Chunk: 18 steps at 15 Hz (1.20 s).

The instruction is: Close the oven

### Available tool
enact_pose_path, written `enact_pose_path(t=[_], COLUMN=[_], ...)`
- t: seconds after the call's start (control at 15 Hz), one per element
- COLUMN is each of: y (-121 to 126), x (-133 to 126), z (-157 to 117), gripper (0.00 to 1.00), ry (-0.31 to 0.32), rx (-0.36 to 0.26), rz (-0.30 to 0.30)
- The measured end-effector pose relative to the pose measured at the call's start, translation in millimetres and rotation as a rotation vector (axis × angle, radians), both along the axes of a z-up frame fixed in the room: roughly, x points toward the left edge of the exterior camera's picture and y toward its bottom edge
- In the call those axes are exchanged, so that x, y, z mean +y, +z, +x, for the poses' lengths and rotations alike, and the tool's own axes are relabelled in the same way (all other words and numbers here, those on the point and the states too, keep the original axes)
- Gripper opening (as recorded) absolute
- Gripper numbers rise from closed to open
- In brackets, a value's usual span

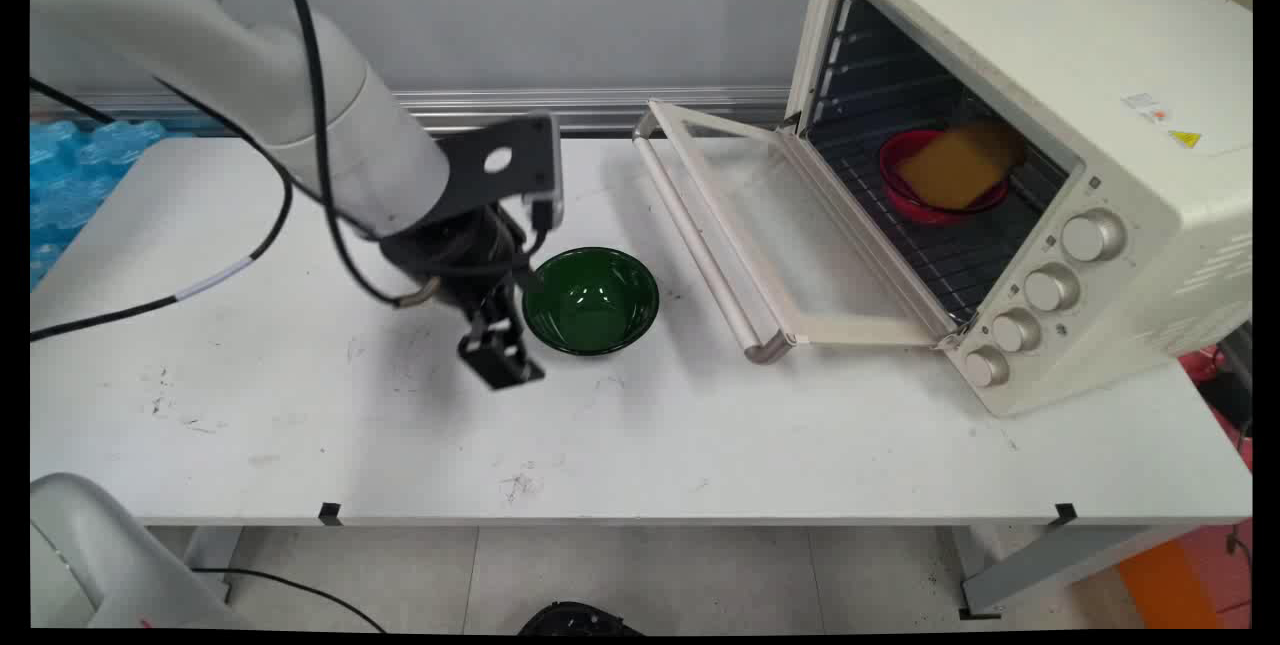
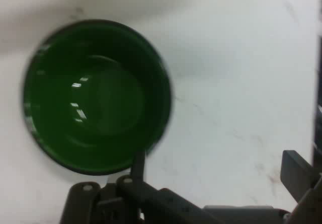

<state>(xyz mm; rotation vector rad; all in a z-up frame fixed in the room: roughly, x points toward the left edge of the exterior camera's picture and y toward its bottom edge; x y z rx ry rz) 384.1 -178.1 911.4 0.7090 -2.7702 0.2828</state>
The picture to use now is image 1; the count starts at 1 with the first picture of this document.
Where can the metal oven rack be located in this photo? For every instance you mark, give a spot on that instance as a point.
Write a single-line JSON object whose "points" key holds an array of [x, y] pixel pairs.
{"points": [[950, 260]]}

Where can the black object on floor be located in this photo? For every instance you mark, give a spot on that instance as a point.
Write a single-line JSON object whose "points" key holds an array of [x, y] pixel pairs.
{"points": [[580, 620]]}

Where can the slice of bread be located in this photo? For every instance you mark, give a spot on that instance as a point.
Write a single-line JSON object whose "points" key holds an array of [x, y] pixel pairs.
{"points": [[955, 170]]}

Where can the yellow warning sticker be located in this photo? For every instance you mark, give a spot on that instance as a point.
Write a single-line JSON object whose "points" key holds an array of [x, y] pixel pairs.
{"points": [[1185, 139]]}

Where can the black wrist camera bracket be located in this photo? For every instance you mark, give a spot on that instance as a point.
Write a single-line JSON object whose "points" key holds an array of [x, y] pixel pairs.
{"points": [[530, 150]]}

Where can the cream oven knob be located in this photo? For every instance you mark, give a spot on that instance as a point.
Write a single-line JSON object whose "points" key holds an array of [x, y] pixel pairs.
{"points": [[1013, 332], [1050, 288], [1090, 237], [986, 367]]}

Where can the red bowl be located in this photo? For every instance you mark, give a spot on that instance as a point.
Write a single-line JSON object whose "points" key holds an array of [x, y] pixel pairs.
{"points": [[925, 205]]}

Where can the blue water bottle pack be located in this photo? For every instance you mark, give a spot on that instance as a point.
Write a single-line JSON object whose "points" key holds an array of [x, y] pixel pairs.
{"points": [[70, 185]]}

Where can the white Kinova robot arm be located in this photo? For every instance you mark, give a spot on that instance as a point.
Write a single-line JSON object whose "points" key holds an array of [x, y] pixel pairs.
{"points": [[330, 125]]}

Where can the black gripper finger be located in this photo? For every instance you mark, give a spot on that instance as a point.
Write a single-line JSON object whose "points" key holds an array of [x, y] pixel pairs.
{"points": [[522, 350], [490, 360]]}

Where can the green glass bowl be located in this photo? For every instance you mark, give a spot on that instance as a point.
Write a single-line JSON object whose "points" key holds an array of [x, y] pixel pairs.
{"points": [[590, 303]]}

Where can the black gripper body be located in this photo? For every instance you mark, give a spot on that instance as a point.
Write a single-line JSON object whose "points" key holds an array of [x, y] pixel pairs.
{"points": [[460, 260]]}

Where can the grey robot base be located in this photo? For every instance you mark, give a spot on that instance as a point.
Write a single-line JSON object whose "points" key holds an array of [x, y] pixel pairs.
{"points": [[100, 565]]}

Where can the black tape marker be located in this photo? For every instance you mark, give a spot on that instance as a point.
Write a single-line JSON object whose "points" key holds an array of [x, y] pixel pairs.
{"points": [[330, 514], [1066, 513]]}

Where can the orange floor object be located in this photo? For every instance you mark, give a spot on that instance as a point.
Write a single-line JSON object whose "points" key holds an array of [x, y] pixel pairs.
{"points": [[1170, 590]]}

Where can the grey table leg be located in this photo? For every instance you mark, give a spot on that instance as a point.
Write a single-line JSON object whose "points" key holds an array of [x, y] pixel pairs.
{"points": [[1050, 565]]}

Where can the white label sticker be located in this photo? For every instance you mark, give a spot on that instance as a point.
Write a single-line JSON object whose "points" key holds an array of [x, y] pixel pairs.
{"points": [[1146, 107]]}

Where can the cream toaster oven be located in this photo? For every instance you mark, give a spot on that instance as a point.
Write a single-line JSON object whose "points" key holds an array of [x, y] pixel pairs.
{"points": [[1050, 45]]}

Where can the red object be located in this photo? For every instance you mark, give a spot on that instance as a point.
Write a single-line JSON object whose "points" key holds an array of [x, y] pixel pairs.
{"points": [[1205, 370]]}

